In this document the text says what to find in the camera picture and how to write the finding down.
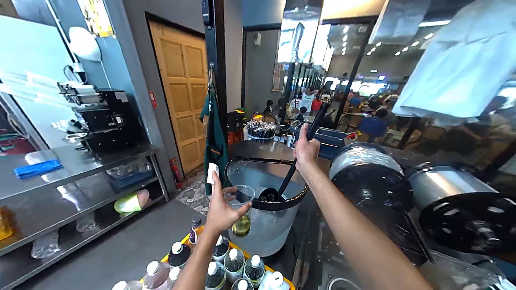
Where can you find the person's left hand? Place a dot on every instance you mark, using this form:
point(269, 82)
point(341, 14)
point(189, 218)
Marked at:
point(219, 211)

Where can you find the person's right hand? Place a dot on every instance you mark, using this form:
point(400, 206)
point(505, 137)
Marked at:
point(306, 152)

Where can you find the person's right fingers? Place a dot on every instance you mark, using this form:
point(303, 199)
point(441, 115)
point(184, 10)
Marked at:
point(314, 146)

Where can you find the person's left thumb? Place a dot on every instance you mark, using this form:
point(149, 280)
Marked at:
point(244, 209)

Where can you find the person's right thumb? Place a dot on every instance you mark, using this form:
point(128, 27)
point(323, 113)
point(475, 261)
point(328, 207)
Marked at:
point(303, 132)

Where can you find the person's left fingers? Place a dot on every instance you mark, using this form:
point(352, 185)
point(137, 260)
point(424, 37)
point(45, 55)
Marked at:
point(217, 185)

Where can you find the clear plastic cup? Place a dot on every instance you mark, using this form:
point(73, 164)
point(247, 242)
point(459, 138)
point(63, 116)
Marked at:
point(240, 219)

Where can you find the black ladle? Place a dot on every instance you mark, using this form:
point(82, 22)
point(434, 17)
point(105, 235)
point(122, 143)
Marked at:
point(288, 179)

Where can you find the person's left forearm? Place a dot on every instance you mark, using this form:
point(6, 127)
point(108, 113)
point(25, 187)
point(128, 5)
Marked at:
point(198, 261)

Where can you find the white paper tag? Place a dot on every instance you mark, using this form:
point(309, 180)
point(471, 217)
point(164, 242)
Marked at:
point(212, 174)

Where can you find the blue storage box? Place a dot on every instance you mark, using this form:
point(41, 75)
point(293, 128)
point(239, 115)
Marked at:
point(329, 141)

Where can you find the clear bucket with black rim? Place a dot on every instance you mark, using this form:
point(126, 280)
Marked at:
point(264, 237)

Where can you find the round container of wrapped straws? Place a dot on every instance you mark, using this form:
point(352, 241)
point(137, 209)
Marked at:
point(261, 131)

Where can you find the round steel table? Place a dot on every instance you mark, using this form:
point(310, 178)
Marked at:
point(264, 149)

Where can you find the red fire extinguisher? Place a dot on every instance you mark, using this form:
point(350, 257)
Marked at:
point(175, 172)

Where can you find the green apron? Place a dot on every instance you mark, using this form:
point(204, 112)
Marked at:
point(216, 141)

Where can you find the red crate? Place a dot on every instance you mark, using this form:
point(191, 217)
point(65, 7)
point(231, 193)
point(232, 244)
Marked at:
point(235, 137)

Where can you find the group of bottles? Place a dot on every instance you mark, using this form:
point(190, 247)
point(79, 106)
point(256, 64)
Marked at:
point(234, 266)

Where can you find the yellow crate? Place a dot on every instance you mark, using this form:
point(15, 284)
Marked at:
point(269, 268)

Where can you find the black crate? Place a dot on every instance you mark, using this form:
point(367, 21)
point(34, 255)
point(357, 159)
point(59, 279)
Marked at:
point(235, 121)

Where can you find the steel drum with black lid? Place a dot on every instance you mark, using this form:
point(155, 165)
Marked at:
point(365, 193)
point(447, 201)

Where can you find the hanging silver sheet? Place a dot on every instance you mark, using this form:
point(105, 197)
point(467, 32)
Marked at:
point(299, 34)

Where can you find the wooden door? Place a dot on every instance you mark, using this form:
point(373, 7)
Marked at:
point(183, 92)

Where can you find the steel shelf table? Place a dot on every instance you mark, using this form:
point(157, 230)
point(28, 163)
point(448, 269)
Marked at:
point(105, 169)

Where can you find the white hanging plastic bag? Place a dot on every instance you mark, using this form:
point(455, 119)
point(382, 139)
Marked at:
point(459, 64)

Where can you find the yellow and white poster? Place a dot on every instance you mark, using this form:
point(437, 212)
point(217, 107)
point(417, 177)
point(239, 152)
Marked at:
point(96, 18)

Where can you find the red wall sign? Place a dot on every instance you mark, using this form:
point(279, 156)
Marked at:
point(152, 99)

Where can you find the black post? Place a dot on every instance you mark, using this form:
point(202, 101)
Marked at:
point(219, 52)

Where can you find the round white wall object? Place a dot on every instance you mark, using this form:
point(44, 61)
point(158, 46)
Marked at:
point(84, 43)

